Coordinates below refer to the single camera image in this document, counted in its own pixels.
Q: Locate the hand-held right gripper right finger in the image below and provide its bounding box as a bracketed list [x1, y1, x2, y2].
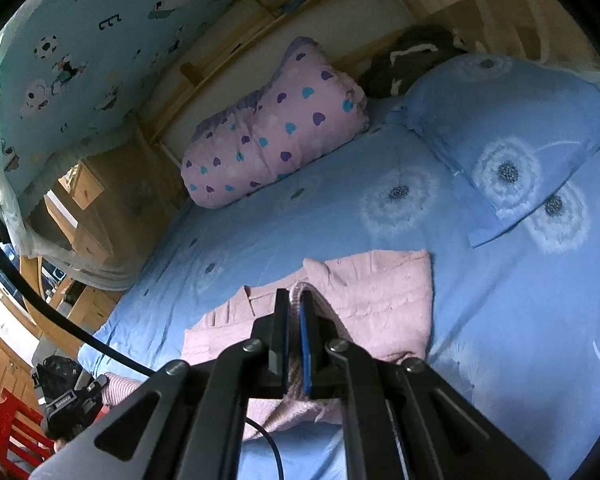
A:
[297, 292, 551, 480]

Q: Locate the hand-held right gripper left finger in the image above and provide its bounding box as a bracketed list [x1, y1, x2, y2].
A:
[30, 287, 293, 480]

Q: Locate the pink knitted cardigan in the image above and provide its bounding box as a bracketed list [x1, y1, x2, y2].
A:
[181, 249, 433, 443]

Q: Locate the person's left forearm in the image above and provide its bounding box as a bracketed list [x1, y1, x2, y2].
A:
[102, 371, 148, 408]

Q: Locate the red chair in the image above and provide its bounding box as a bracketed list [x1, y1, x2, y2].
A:
[0, 387, 56, 478]

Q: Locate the wooden desk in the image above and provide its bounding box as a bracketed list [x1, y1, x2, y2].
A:
[40, 280, 123, 361]

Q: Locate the wooden drawer cabinet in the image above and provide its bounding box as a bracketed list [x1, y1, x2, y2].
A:
[27, 157, 146, 271]

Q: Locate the pink heart-patterned pillow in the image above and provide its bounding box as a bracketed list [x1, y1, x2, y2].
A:
[180, 36, 372, 210]

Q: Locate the blue dandelion-print pillow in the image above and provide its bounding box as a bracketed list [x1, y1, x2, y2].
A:
[385, 52, 600, 250]

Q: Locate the dark cloth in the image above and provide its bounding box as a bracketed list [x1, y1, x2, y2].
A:
[357, 24, 468, 100]

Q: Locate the cartoon-print bed curtain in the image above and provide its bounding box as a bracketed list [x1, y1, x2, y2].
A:
[0, 0, 301, 291]

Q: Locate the black cable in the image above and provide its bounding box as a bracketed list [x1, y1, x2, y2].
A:
[0, 220, 283, 480]

